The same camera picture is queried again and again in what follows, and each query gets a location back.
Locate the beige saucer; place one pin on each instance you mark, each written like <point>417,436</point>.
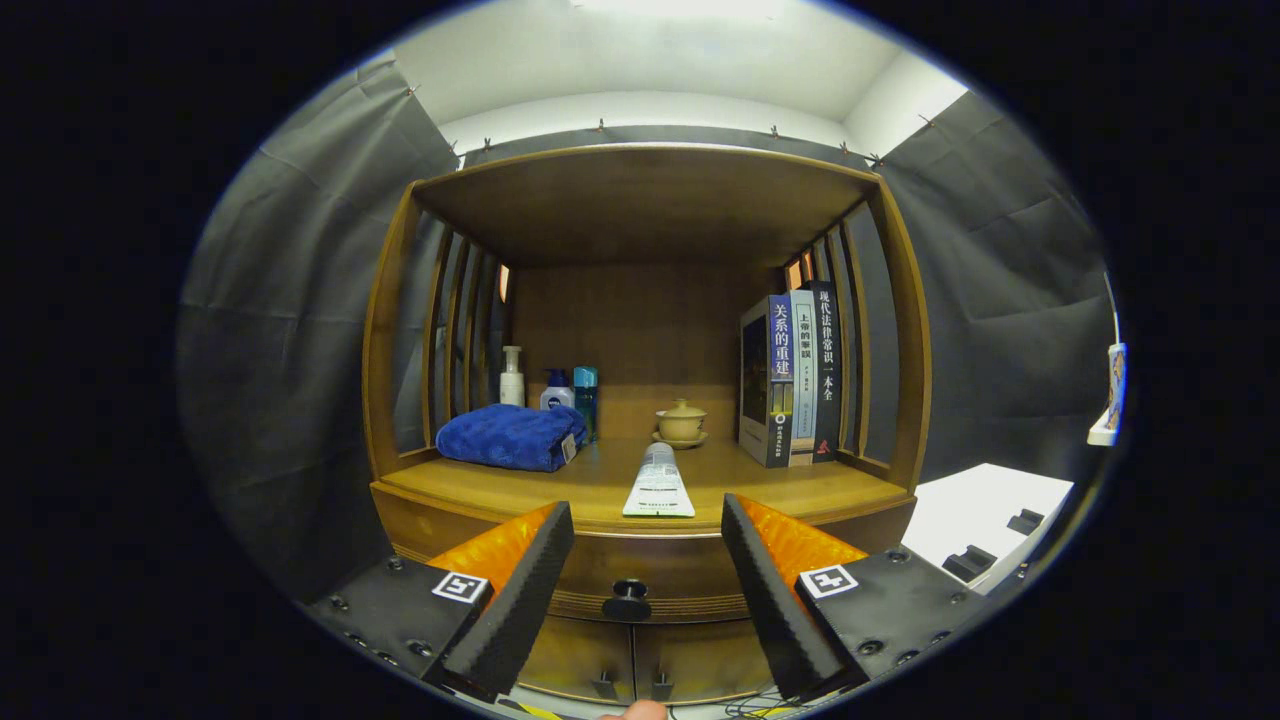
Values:
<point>680,443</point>

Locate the row of small clips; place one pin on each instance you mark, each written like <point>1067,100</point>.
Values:
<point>601,126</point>

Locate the wooden cabinet door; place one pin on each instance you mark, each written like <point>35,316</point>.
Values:
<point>700,660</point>
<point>575,655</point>

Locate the dark blue book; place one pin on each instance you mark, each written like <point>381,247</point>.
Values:
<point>760,390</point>

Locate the black drawer knob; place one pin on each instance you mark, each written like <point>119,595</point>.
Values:
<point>627,602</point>

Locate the beige lidded teacup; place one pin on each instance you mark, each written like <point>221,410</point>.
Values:
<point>682,423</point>

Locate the black block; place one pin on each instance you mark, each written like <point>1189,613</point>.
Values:
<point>1025,522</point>
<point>968,564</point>

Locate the black backdrop cloth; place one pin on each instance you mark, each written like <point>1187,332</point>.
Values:
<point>290,320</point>

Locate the white side table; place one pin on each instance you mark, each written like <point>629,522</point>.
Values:
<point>970,500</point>

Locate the white pump bottle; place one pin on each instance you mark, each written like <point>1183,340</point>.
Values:
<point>512,388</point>

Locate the black book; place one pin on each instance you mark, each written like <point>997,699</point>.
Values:
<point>827,370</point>

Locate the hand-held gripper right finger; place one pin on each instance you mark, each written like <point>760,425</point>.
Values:
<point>770,610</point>

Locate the wooden countertop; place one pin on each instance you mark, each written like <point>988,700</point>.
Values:
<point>590,480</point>

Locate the teal bottle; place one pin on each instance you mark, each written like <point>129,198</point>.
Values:
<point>586,400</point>

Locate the white squeeze tube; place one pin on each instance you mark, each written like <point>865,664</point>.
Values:
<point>660,490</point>

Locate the wooden cabinet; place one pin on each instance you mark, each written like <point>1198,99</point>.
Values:
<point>640,205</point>

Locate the printed carton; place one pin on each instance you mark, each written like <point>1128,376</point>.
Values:
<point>1116,385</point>

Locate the light grey book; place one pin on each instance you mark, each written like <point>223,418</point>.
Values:
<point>804,390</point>

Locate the white bottle with blue cap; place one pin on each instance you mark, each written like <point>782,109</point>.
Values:
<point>557,398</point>

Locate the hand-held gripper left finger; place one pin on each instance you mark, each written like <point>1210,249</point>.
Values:
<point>520,600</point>

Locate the blue folded towel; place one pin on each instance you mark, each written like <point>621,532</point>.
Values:
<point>510,438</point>

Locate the white shelf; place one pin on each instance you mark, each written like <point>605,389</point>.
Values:
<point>1104,436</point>

